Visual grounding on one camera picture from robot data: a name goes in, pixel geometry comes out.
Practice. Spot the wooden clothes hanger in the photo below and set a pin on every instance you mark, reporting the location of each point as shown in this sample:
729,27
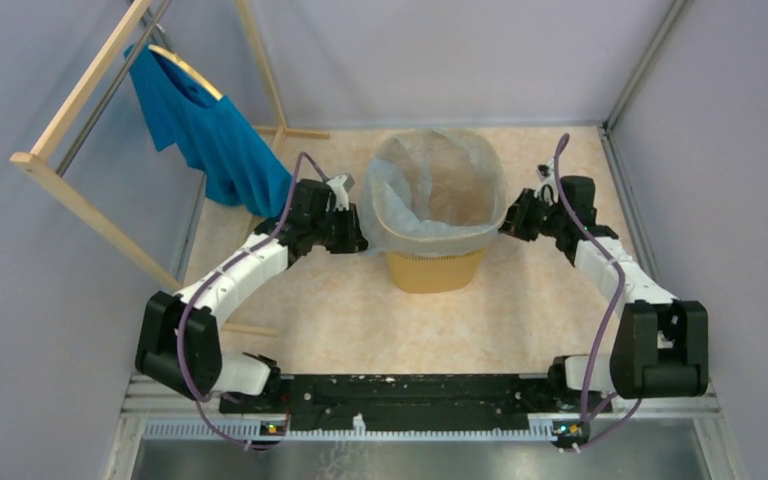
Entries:
188,69

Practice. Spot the yellow mesh trash bin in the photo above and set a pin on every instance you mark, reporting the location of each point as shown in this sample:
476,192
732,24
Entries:
437,268

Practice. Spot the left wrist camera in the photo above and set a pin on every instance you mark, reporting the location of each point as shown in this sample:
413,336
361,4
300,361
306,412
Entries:
340,186

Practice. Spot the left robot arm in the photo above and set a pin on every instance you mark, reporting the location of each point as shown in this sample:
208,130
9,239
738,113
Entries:
179,344

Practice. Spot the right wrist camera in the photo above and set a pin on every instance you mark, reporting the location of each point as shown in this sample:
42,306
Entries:
546,179

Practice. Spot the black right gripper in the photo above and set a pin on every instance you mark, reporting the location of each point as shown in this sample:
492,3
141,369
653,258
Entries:
515,220

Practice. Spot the blue t-shirt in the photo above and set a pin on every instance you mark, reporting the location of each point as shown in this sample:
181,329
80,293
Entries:
211,134

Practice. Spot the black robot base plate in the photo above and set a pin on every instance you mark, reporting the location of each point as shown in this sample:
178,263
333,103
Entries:
409,403

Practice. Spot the light blue trash bag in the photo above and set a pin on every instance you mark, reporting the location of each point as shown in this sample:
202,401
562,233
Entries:
434,192

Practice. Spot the aluminium frame rail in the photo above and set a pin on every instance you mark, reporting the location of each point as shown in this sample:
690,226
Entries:
171,415

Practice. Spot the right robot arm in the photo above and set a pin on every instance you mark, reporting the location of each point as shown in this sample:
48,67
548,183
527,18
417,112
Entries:
661,345

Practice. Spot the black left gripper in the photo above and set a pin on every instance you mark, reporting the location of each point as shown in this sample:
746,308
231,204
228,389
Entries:
353,240

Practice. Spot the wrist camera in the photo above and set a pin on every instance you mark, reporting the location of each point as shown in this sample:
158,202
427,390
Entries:
340,186
546,179

